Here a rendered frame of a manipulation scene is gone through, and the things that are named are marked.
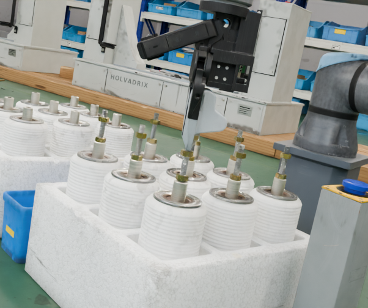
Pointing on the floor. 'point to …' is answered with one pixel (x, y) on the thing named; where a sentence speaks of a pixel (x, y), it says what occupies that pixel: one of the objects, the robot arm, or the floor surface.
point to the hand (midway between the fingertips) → (184, 139)
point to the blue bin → (17, 223)
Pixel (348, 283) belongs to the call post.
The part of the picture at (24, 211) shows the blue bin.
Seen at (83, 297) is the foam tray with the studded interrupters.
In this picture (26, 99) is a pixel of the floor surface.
